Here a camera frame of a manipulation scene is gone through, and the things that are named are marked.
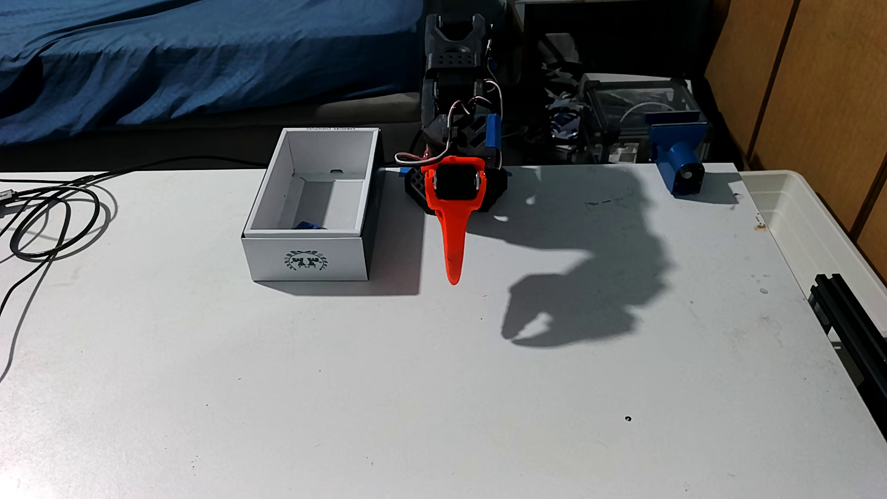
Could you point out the blue toy brick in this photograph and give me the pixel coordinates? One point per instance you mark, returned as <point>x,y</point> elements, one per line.
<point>307,226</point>

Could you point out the white cardboard box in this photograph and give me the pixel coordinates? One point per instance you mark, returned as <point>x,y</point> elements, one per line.
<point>305,260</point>

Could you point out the blue bed sheet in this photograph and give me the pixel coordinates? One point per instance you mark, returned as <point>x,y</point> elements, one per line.
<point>173,55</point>

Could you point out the white plastic bin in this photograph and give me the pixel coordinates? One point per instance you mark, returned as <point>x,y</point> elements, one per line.
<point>797,222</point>

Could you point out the wooden cabinet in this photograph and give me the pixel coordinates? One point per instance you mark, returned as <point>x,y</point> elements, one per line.
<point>818,83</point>

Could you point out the clear black-framed enclosure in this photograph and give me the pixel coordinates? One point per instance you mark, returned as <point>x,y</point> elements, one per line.
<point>623,104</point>

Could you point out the blue printed clamp mount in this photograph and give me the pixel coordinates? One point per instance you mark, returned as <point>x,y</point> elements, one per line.
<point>676,149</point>

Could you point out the black aluminium rail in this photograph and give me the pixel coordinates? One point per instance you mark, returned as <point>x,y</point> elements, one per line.
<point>842,312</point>

